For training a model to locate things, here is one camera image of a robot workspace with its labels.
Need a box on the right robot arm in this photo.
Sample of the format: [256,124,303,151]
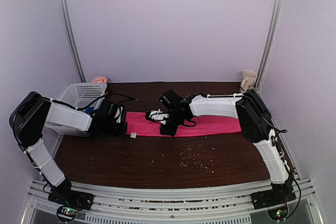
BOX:
[150,89,293,204]

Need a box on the red white bowl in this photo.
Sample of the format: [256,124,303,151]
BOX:
[91,76,109,83]

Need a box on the white plastic basket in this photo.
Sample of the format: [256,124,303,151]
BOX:
[44,82,107,136]

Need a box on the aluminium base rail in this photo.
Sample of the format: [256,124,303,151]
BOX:
[19,178,326,223]

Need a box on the left aluminium post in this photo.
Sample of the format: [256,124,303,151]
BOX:
[60,0,86,82]

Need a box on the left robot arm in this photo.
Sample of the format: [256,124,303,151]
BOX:
[9,91,127,205]

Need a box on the beige printed mug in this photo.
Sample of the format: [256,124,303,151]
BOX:
[239,70,258,93]

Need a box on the aluminium post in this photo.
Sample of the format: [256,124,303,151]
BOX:
[60,0,86,82]
[256,0,283,90]

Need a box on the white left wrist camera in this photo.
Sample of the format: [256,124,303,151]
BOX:
[114,104,125,123]

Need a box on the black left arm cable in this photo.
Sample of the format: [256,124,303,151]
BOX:
[51,92,139,111]

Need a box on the pink towel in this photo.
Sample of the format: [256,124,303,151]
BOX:
[126,112,241,137]

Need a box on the blue rolled towel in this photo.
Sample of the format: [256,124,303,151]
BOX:
[85,106,95,113]

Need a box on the right aluminium post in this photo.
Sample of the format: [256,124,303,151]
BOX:
[256,0,283,90]

